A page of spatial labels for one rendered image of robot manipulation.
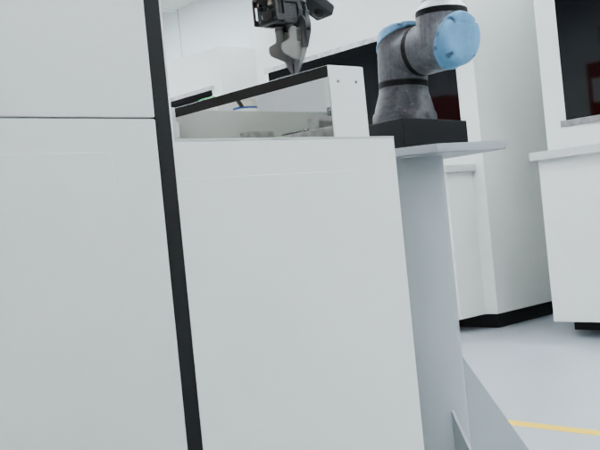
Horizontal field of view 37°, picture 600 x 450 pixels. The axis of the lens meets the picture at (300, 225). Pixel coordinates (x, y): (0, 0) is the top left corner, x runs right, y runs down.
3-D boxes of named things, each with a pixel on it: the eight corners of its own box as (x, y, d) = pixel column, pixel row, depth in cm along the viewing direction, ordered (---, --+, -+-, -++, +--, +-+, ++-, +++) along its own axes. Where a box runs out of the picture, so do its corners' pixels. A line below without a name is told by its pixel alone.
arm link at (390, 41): (404, 89, 220) (403, 34, 220) (444, 79, 209) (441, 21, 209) (367, 86, 213) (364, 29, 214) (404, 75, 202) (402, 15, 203)
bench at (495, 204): (470, 337, 466) (433, -47, 466) (253, 329, 600) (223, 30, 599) (580, 308, 539) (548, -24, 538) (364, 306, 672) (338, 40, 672)
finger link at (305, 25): (290, 50, 177) (286, 6, 177) (296, 51, 178) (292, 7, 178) (306, 45, 174) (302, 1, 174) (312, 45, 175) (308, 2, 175)
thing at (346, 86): (336, 140, 164) (328, 64, 164) (167, 172, 205) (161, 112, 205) (370, 139, 170) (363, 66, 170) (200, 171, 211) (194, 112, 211)
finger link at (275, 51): (267, 77, 176) (262, 30, 176) (289, 78, 180) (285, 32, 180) (277, 74, 174) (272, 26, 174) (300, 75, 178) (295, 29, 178)
